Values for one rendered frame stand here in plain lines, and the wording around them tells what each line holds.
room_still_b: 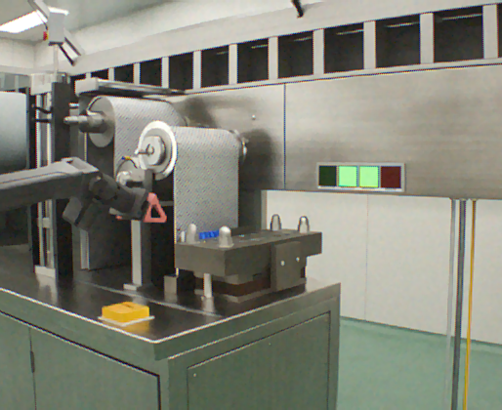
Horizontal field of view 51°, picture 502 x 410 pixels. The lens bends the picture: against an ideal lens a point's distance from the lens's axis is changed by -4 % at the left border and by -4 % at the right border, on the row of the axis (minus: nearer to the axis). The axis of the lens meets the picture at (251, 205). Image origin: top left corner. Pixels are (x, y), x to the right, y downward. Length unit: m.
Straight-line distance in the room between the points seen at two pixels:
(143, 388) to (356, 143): 0.78
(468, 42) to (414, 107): 0.21
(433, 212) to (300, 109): 2.43
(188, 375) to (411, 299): 3.00
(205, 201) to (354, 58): 0.55
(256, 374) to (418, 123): 0.69
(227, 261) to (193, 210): 0.24
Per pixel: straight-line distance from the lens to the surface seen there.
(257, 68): 1.71
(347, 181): 1.42
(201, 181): 1.41
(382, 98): 1.39
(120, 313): 1.12
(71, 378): 1.34
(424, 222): 3.86
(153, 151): 1.38
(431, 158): 1.33
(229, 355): 1.18
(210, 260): 1.23
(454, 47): 1.42
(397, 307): 4.04
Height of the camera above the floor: 1.22
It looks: 4 degrees down
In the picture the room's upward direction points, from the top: straight up
